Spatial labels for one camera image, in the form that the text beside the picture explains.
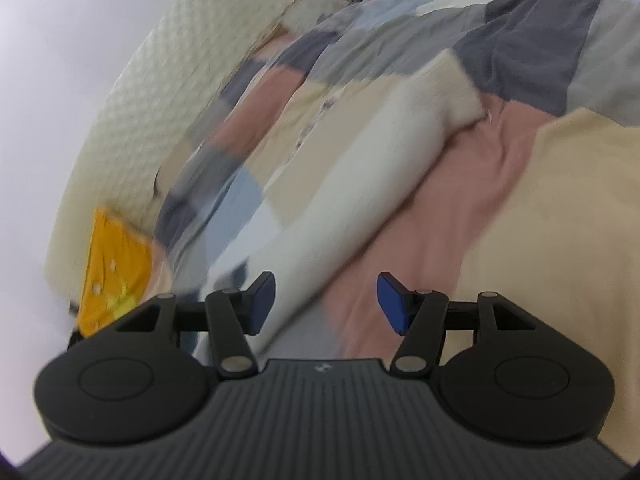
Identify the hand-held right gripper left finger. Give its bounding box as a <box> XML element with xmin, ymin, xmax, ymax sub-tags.
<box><xmin>116</xmin><ymin>271</ymin><xmax>276</xmax><ymax>380</ymax></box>

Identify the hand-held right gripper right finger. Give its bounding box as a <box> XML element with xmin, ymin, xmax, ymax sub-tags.
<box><xmin>376</xmin><ymin>271</ymin><xmax>538</xmax><ymax>377</ymax></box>

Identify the white fluffy sweater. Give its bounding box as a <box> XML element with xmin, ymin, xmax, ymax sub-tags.
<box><xmin>207</xmin><ymin>52</ymin><xmax>488</xmax><ymax>356</ymax></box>

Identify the yellow crown print pillow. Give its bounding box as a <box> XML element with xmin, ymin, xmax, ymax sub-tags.
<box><xmin>75</xmin><ymin>205</ymin><xmax>153</xmax><ymax>338</ymax></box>

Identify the patchwork blanket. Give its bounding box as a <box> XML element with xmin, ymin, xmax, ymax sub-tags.
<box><xmin>152</xmin><ymin>0</ymin><xmax>640</xmax><ymax>361</ymax></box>

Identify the cream quilted headboard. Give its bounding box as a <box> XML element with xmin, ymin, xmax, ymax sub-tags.
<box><xmin>45</xmin><ymin>0</ymin><xmax>351</xmax><ymax>311</ymax></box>

